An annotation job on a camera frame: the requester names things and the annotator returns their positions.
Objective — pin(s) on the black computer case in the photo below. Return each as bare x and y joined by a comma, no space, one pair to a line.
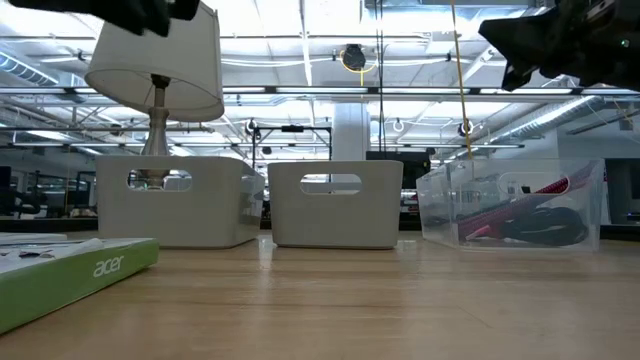
400,170

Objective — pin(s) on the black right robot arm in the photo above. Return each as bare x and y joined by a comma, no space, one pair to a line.
620,60

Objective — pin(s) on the black background rig frame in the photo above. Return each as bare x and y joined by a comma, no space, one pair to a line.
292,128

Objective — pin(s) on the grey plastic bin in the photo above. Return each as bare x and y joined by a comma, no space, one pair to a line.
335,220
200,220

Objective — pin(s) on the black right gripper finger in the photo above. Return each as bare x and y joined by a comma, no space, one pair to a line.
535,49
520,30

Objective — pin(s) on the white and green acer box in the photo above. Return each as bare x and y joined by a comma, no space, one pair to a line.
75,280

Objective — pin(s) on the white shade table lamp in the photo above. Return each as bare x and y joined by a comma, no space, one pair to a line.
150,75

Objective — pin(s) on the clear plastic bin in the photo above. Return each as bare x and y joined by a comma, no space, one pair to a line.
440,200

